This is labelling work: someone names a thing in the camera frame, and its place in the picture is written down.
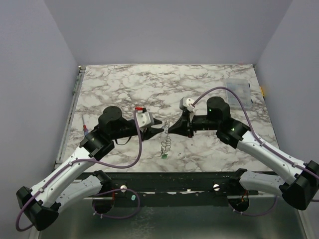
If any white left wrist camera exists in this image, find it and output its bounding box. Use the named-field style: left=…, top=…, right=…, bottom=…
left=135, top=107, right=155, bottom=129

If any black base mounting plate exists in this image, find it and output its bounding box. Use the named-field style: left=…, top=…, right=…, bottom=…
left=93, top=170, right=258, bottom=207

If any red blue screwdriver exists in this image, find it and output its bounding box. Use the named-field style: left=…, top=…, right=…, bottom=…
left=81, top=115, right=89, bottom=136

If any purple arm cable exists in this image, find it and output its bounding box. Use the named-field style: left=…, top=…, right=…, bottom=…
left=15, top=111, right=145, bottom=232
left=193, top=86, right=319, bottom=217

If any clear plastic screw organizer box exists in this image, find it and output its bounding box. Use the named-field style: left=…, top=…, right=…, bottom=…
left=224, top=79, right=252, bottom=110

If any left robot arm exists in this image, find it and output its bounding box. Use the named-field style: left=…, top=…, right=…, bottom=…
left=15, top=106, right=163, bottom=232

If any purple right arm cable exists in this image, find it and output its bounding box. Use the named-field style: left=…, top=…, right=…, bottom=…
left=193, top=86, right=319, bottom=217

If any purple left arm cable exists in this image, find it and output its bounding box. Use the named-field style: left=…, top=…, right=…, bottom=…
left=15, top=111, right=145, bottom=232

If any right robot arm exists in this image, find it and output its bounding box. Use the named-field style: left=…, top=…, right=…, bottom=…
left=168, top=97, right=319, bottom=210

